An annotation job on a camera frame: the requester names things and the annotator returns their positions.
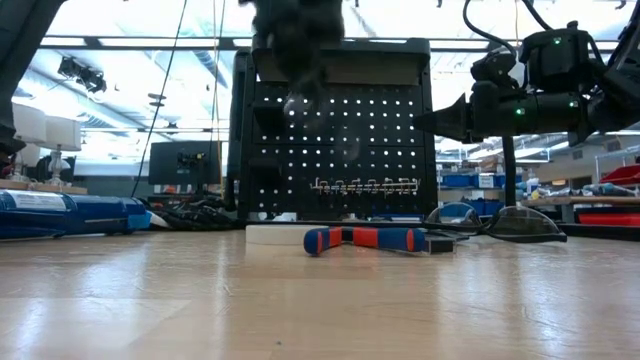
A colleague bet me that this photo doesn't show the black work gloves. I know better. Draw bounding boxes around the black work gloves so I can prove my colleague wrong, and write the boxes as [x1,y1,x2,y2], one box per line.
[149,193,241,231]

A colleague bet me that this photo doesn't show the black pegboard stand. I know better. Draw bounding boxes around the black pegboard stand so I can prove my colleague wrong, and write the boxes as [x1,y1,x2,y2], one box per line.
[224,32,446,224]

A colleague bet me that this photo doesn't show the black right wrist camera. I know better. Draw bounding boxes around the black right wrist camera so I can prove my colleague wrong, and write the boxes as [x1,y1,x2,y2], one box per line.
[469,49,519,96]

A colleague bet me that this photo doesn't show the black and silver spirit level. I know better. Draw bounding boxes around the black and silver spirit level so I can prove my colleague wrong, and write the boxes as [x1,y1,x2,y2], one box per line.
[422,228,457,255]

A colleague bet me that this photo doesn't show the flat red tray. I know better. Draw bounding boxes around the flat red tray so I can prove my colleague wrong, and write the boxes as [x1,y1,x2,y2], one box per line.
[577,212,640,227]

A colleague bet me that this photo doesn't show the wooden top work table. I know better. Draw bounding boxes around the wooden top work table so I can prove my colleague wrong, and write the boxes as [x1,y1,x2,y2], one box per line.
[522,195,640,224]

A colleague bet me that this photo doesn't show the red and blue pliers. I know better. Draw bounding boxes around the red and blue pliers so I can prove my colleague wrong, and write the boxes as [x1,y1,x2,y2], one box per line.
[303,225,429,257]

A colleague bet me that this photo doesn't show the black computer monitor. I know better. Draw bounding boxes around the black computer monitor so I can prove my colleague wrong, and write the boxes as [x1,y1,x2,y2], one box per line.
[148,140,222,187]

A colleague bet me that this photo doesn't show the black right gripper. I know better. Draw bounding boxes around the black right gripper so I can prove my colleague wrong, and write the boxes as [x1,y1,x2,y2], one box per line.
[412,84,589,146]

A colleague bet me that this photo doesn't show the white shade table lamp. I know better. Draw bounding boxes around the white shade table lamp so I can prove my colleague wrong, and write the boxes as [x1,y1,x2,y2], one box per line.
[4,102,47,145]
[39,115,82,186]

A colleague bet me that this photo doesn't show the thin black hanging cable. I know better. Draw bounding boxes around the thin black hanging cable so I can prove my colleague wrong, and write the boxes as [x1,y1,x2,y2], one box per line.
[130,0,190,199]

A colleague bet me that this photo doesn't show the blue caulk tube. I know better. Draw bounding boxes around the blue caulk tube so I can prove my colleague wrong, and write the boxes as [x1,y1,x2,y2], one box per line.
[0,189,169,241]

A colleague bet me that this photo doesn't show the red storage bin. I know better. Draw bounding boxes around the red storage bin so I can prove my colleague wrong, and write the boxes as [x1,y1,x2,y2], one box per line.
[599,164,640,187]

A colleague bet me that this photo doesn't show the wooden shelf board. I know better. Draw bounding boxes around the wooden shelf board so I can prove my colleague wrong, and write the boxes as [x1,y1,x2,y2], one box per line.
[0,178,89,196]

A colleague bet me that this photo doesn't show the black table frame rail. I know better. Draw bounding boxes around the black table frame rail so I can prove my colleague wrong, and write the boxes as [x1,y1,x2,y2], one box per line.
[244,219,640,242]

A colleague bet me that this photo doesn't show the black ceiling mounted device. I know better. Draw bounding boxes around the black ceiling mounted device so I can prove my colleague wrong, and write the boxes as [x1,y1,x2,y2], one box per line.
[57,55,108,94]

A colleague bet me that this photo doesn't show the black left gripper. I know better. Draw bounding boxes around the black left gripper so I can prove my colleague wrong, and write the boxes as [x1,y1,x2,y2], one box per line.
[239,0,346,99]

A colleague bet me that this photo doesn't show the white masking tape roll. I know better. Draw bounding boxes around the white masking tape roll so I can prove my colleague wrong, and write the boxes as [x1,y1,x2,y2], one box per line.
[244,223,321,246]

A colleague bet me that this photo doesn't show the black gooseneck magnifier lamp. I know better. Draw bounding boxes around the black gooseneck magnifier lamp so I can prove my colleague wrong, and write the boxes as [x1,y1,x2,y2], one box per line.
[474,44,546,235]

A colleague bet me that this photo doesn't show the blue storage bin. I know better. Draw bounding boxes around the blue storage bin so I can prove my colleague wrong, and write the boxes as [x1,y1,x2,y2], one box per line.
[444,172,506,190]
[439,199,506,217]

